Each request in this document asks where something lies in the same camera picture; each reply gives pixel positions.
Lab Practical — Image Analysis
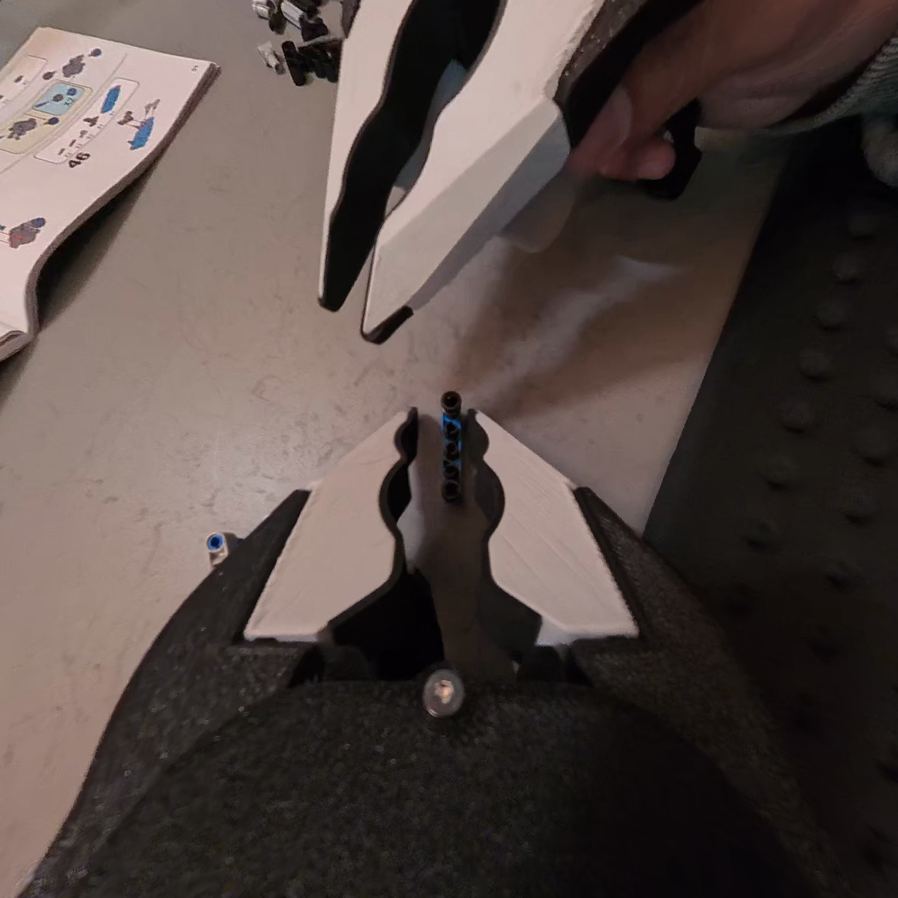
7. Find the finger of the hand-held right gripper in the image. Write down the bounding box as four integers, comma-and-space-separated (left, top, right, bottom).
318, 0, 507, 314
360, 0, 606, 345

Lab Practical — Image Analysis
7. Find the pile of small building pieces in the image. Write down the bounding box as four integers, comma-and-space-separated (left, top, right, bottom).
251, 0, 349, 88

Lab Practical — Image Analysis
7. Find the person's right hand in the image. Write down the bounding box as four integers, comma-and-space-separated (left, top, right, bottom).
567, 0, 898, 181

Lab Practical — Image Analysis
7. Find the grey desk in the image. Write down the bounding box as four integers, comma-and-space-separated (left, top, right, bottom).
0, 0, 790, 895

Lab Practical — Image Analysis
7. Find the building instruction booklet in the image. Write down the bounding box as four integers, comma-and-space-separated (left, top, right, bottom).
0, 26, 220, 363

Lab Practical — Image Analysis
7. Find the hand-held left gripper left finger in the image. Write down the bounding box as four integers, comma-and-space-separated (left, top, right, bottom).
243, 407, 420, 641

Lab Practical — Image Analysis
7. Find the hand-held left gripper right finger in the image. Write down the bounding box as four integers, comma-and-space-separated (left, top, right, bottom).
466, 409, 640, 644

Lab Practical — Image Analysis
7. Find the black dimpled pad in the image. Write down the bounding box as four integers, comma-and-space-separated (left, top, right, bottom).
644, 119, 898, 898

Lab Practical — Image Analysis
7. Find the blue five-hole beam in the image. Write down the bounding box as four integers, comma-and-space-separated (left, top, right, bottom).
438, 410, 465, 503

